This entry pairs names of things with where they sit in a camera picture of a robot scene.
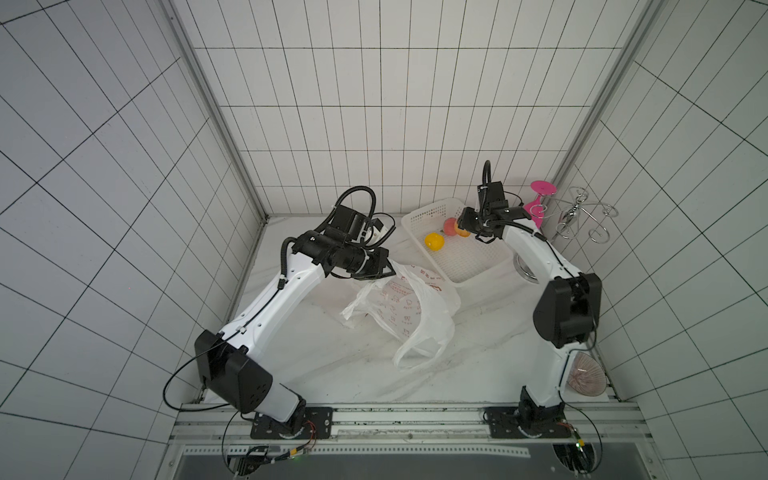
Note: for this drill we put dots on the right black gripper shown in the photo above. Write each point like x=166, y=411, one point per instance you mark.
x=471, y=220

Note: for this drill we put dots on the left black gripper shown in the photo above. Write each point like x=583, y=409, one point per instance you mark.
x=380, y=259

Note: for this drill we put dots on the orange pink peach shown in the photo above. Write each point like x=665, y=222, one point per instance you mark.
x=461, y=232

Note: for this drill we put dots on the pink peach top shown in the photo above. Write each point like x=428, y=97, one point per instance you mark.
x=450, y=227

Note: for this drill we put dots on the yellow peach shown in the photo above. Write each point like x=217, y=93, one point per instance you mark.
x=434, y=241

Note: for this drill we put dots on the white bag with red print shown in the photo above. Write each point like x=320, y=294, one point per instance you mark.
x=416, y=306

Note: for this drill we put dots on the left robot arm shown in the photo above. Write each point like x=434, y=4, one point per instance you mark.
x=348, y=245

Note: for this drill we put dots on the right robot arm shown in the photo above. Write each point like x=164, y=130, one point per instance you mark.
x=566, y=313

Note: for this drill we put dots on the white perforated plastic basket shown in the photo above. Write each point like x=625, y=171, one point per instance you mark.
x=463, y=261

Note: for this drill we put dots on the pink plastic wine glass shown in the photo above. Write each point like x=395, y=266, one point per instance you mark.
x=535, y=208

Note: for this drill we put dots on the silver metal glass rack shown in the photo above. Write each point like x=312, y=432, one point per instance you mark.
x=571, y=215

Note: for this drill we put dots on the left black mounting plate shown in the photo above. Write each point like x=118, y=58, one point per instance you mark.
x=309, y=422

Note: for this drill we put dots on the black mounting plate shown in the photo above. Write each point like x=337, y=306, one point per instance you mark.
x=506, y=423
x=309, y=422

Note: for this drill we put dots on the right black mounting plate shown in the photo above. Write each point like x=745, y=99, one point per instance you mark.
x=506, y=423

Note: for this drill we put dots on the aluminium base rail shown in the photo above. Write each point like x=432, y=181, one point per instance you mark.
x=405, y=428

